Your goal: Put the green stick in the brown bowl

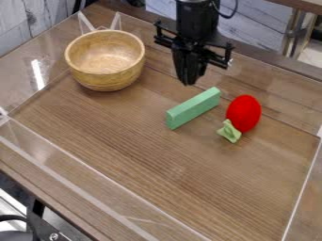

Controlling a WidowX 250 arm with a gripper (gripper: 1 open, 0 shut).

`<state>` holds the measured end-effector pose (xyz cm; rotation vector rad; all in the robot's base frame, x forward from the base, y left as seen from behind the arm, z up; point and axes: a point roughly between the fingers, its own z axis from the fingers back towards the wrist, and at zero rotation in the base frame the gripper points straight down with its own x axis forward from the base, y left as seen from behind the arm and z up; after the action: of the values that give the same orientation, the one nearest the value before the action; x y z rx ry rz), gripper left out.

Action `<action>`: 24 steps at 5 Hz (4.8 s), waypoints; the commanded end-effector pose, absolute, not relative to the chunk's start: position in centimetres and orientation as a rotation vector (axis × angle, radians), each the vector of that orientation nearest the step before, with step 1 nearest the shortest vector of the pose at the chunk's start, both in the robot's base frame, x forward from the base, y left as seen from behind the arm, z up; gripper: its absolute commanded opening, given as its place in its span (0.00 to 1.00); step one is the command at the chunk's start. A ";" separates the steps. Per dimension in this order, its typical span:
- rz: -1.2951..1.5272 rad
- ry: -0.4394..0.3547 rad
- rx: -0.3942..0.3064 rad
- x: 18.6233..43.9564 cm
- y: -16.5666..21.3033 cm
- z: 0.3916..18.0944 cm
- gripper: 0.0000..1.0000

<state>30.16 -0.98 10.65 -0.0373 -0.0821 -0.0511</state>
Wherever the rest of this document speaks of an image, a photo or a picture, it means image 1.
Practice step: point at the black table frame leg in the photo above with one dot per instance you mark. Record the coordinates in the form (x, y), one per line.
(46, 231)

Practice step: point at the green rectangular stick block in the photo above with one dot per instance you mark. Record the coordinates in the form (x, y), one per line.
(189, 110)

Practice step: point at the light wooden bowl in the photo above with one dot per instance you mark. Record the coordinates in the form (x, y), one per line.
(106, 59)

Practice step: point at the metal table leg background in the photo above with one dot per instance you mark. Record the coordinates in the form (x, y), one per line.
(298, 33)

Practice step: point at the clear acrylic tray wall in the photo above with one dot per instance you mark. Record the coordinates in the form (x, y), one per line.
(95, 154)

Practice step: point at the red plush ball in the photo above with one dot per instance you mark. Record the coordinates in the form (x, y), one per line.
(243, 113)

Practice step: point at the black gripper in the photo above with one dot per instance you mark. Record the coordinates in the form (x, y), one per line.
(194, 39)

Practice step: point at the small green plastic piece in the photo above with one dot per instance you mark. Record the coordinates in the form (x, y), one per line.
(229, 132)

